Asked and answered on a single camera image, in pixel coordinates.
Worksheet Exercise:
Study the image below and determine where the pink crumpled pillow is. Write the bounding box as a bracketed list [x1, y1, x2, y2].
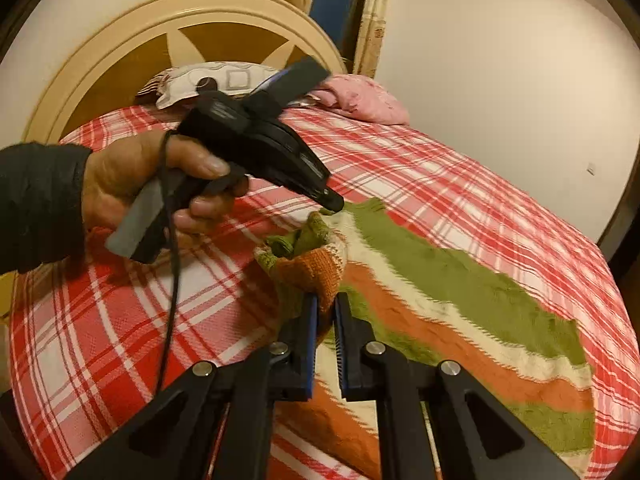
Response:
[308, 74, 410, 126]

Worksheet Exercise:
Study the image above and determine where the black jacket sleeve forearm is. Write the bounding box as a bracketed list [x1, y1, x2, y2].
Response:
[0, 143, 91, 274]

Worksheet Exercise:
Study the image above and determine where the beige right curtain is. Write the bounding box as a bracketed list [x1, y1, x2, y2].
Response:
[352, 0, 388, 78]

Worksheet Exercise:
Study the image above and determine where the dark window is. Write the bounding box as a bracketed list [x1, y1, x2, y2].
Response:
[309, 0, 364, 68]

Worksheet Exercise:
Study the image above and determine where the red white plaid bedspread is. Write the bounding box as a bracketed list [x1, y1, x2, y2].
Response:
[10, 108, 639, 479]

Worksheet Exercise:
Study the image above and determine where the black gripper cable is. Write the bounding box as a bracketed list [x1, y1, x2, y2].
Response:
[153, 129, 182, 396]

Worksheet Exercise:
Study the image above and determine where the cream round wooden headboard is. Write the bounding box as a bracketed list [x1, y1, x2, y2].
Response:
[23, 0, 346, 143]

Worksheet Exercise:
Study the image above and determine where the person's left hand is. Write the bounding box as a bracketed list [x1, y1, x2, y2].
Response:
[82, 130, 250, 247]

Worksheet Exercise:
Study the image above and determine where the white patterned pillow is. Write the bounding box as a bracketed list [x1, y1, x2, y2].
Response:
[135, 60, 321, 111]

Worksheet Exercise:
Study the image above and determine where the green striped knit sweater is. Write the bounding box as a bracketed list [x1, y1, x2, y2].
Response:
[254, 198, 594, 474]

